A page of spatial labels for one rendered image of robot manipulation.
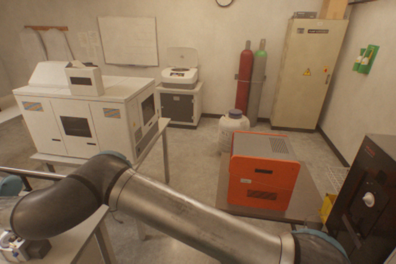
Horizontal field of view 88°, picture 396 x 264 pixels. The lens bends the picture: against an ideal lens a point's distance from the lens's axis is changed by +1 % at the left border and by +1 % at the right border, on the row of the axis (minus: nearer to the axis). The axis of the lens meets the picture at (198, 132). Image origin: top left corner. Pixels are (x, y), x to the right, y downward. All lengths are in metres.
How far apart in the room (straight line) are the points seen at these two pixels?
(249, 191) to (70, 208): 1.19
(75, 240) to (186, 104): 2.99
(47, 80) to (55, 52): 3.64
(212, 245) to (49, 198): 0.38
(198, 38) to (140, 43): 1.16
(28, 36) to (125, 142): 4.62
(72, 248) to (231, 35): 3.81
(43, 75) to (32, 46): 3.95
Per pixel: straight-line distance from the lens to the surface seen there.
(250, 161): 1.37
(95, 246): 1.52
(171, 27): 4.36
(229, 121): 3.01
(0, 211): 0.73
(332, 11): 4.08
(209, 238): 0.54
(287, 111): 4.22
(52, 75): 1.94
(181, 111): 3.92
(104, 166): 0.61
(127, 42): 4.70
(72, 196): 0.56
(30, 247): 1.31
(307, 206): 1.79
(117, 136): 1.59
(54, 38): 5.50
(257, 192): 1.54
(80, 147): 1.84
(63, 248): 1.33
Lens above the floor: 1.89
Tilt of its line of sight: 28 degrees down
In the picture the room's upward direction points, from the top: 1 degrees clockwise
